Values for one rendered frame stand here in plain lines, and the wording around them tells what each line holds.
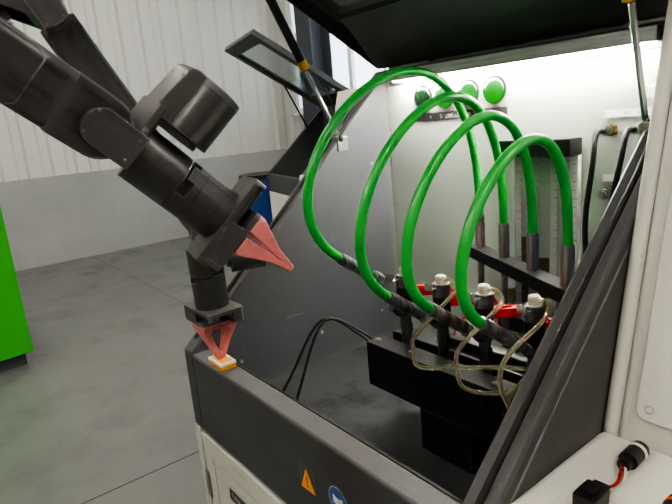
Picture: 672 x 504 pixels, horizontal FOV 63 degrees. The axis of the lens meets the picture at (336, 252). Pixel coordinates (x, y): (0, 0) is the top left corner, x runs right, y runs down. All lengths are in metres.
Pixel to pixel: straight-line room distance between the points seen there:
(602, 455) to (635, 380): 0.09
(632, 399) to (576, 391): 0.08
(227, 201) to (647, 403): 0.50
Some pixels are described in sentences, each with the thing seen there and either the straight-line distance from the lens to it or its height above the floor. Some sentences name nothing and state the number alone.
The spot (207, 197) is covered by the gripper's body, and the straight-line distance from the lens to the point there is 0.56.
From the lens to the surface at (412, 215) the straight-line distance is 0.67.
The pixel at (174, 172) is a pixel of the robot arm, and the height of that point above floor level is 1.32.
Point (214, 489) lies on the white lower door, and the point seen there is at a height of 0.67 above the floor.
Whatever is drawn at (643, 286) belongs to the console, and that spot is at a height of 1.14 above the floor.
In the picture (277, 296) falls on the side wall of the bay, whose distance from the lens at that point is 1.14.
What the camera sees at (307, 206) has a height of 1.24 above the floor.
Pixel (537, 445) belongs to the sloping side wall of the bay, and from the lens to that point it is 0.63.
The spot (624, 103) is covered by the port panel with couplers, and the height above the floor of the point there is 1.34.
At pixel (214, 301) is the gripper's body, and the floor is 1.08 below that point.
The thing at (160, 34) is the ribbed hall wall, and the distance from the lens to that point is 7.71.
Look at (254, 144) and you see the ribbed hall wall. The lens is 8.09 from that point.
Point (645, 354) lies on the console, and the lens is 0.70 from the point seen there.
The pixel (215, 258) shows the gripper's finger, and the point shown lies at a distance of 0.56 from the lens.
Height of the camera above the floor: 1.35
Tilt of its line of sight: 13 degrees down
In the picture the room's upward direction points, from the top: 5 degrees counter-clockwise
